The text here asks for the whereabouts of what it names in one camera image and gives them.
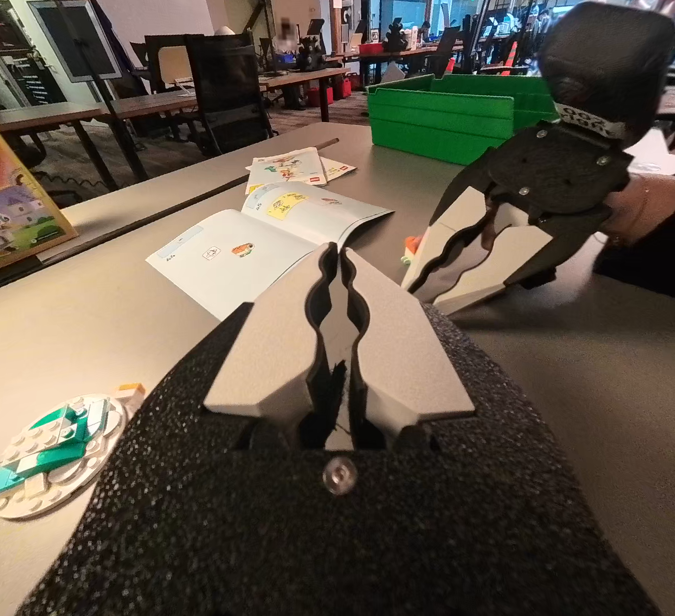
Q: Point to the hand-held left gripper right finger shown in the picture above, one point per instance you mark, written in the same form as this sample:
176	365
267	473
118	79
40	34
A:
411	363

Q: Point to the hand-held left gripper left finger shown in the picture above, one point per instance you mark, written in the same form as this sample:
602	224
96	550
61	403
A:
263	357

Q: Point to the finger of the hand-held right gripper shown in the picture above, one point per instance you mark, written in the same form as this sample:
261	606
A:
511	252
422	262

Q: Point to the orange lego build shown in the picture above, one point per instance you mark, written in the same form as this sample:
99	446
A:
412	244

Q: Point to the green plastic bin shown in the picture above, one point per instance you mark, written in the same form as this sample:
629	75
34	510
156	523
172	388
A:
437	125

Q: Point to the person's right forearm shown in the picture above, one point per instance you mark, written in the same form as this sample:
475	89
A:
643	268

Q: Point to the white orange lego piece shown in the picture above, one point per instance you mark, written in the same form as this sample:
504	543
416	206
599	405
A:
129	394

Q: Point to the round white lego plate build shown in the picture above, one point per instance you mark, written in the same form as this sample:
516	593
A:
52	447

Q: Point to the yellow lego box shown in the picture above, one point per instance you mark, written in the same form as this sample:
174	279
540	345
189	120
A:
26	215

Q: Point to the person's right hand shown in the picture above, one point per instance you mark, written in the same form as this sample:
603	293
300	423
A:
643	207

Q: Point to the light blue instruction booklet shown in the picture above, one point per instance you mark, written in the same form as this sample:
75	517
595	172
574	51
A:
221	252

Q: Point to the orange traffic cone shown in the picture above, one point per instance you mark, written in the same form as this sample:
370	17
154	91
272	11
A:
510	59

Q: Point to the white picture instruction booklet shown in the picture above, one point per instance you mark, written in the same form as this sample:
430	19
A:
287	170

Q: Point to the red storage box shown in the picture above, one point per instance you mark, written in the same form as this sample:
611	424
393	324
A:
320	95
343	88

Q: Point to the brown work table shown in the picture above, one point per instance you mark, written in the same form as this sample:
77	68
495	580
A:
306	75

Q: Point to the black mesh chair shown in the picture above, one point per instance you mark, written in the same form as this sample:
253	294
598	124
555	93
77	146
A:
224	88

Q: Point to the long dark wooden table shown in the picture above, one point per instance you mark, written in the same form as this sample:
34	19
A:
52	112

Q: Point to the monitor on stand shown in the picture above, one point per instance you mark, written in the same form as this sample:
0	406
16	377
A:
74	38

